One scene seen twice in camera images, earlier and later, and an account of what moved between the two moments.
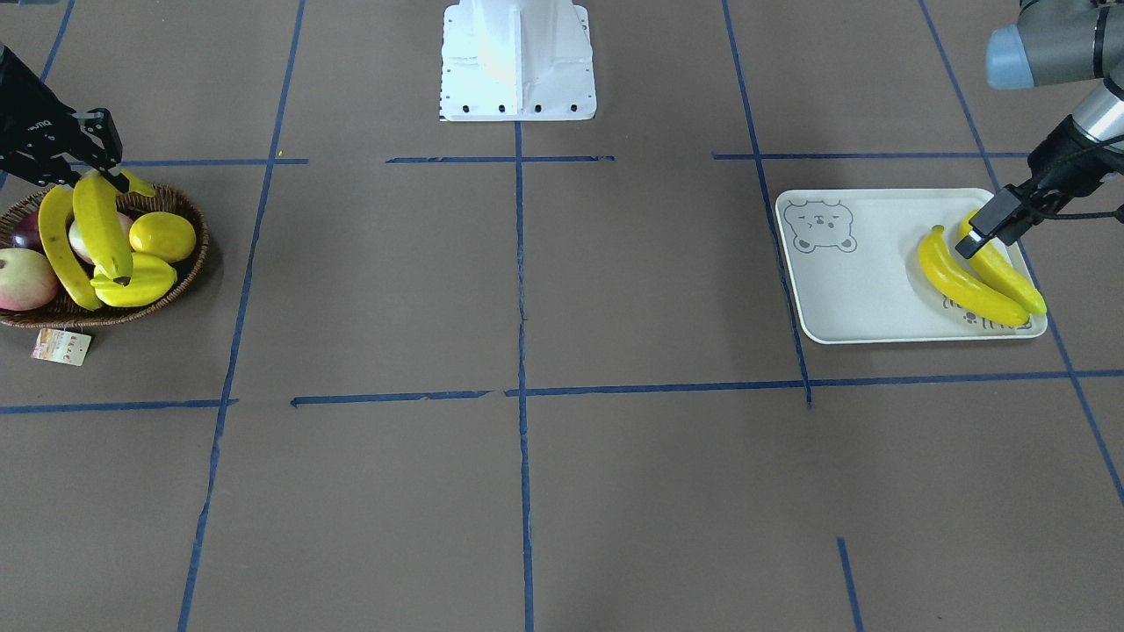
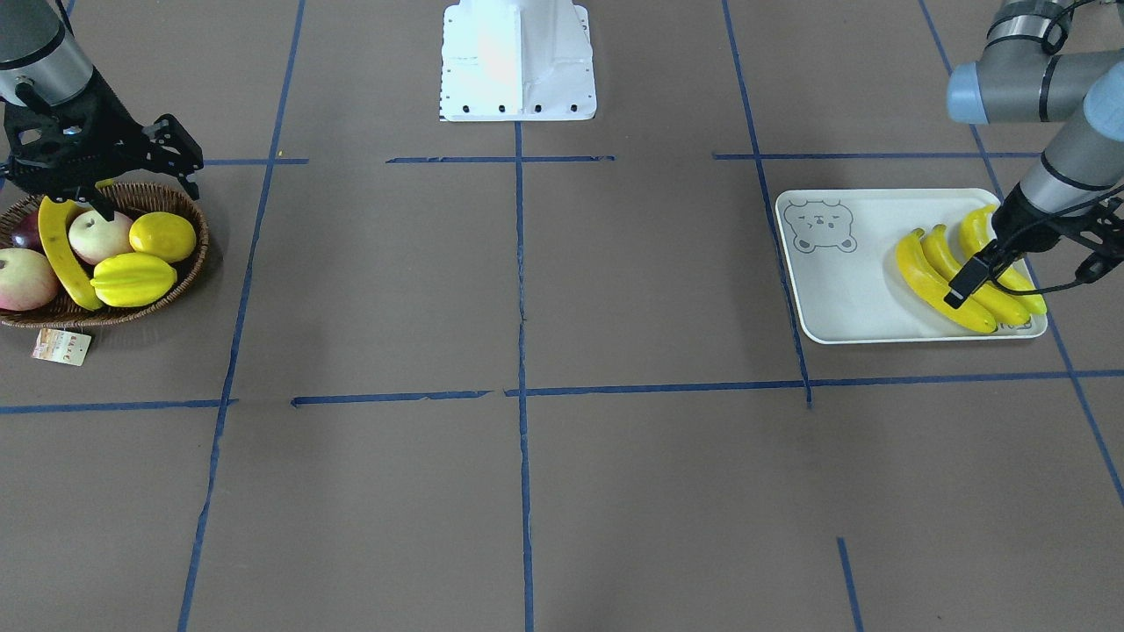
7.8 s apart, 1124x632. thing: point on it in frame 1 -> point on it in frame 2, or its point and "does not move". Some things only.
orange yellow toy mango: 163,233 does not move
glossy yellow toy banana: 53,212 does not move
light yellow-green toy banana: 996,269 does not move
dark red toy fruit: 28,236 does not move
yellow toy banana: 965,284 does not move
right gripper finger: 73,168 -> 90,194
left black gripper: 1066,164 -> 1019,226
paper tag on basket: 61,347 does not move
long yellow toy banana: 100,212 -> 921,273
